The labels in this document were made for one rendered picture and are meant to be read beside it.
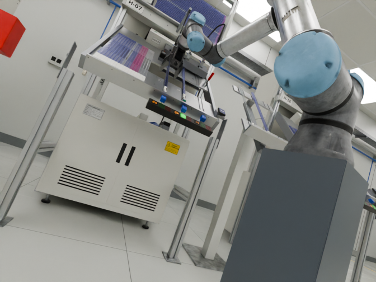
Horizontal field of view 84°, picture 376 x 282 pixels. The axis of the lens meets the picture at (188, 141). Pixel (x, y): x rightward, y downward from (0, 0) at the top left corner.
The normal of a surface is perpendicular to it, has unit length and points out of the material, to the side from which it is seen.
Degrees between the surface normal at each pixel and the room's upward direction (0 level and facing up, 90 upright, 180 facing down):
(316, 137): 72
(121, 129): 90
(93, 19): 90
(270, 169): 90
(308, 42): 97
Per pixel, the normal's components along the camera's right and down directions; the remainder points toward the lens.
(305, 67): -0.72, -0.26
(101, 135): 0.35, 0.00
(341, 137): 0.20, -0.38
